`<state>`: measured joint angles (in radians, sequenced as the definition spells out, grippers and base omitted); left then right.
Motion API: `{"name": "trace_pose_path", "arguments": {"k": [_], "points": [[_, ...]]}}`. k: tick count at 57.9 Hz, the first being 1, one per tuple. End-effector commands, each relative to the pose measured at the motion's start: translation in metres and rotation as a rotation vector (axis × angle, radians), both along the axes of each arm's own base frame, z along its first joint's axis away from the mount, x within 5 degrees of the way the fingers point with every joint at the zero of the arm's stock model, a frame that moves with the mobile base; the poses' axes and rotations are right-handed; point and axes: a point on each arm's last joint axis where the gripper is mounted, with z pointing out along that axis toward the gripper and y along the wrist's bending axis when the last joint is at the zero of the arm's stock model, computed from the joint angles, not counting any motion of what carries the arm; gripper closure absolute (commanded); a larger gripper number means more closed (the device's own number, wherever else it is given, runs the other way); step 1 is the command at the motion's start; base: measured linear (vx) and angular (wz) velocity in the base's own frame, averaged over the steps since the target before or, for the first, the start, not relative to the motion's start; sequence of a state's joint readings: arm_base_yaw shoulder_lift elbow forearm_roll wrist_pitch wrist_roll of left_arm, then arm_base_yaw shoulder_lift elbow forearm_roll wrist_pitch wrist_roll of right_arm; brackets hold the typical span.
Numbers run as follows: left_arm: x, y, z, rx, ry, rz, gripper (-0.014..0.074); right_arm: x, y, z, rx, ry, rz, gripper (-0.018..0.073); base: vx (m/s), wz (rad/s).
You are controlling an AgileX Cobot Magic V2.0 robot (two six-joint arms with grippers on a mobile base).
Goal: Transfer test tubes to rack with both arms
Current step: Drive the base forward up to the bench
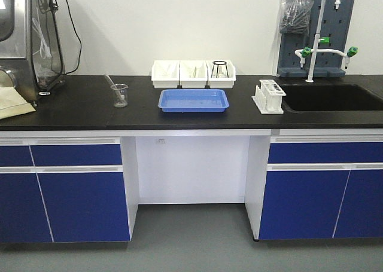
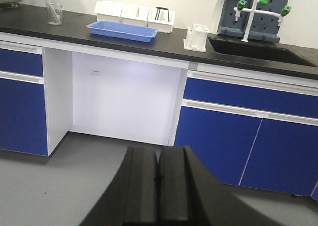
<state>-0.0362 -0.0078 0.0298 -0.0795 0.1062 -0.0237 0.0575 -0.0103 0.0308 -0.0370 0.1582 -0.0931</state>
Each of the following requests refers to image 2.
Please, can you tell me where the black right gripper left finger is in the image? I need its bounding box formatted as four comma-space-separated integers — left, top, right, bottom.
81, 147, 158, 226

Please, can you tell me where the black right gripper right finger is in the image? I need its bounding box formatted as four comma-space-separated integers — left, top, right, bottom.
159, 147, 280, 226

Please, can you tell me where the clear glass test tube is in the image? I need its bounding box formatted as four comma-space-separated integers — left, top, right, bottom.
45, 0, 61, 23

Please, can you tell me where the white test tube rack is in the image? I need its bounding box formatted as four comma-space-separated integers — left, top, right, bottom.
183, 23, 210, 52

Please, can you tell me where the grey pegboard drying rack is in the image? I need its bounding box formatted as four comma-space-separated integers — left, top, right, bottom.
217, 0, 288, 43

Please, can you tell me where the blue white lab cabinet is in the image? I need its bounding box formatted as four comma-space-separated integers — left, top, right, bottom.
0, 31, 318, 199

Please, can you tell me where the black lab sink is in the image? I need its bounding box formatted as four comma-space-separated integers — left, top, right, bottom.
208, 37, 318, 67

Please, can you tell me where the blue plastic tray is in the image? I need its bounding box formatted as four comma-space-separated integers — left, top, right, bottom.
87, 20, 158, 43

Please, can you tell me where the right white storage bin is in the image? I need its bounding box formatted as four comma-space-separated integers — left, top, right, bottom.
147, 8, 175, 33

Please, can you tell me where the white storage bin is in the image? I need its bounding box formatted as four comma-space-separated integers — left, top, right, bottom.
94, 0, 123, 23
121, 4, 150, 27
147, 8, 175, 33

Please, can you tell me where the middle white storage bin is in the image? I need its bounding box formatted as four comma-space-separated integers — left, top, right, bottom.
121, 4, 150, 27

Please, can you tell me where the left white storage bin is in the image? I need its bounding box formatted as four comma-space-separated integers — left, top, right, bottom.
94, 0, 123, 23

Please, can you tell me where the large glass beaker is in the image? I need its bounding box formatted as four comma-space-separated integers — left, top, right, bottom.
47, 2, 63, 25

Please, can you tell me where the white lab faucet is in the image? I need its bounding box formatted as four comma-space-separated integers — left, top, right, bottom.
233, 0, 292, 42

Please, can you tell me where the black wire tripod stand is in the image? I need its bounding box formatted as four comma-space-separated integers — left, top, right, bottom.
155, 6, 170, 22

